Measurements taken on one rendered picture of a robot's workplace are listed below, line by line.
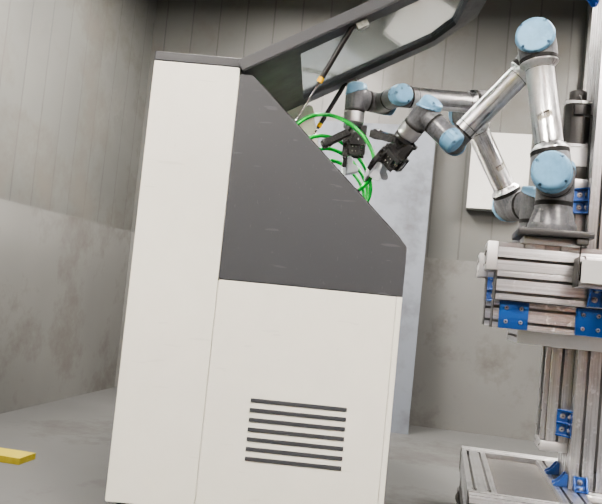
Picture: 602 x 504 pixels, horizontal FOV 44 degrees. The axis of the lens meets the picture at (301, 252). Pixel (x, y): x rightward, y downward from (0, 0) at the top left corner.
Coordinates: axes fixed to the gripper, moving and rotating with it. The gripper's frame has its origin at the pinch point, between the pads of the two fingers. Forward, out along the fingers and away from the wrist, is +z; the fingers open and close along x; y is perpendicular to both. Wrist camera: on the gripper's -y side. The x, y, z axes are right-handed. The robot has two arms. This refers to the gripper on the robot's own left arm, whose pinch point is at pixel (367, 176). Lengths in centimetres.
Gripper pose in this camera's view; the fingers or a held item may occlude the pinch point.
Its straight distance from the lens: 261.2
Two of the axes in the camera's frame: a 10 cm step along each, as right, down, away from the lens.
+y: 6.0, 7.2, -3.5
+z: -5.3, 6.9, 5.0
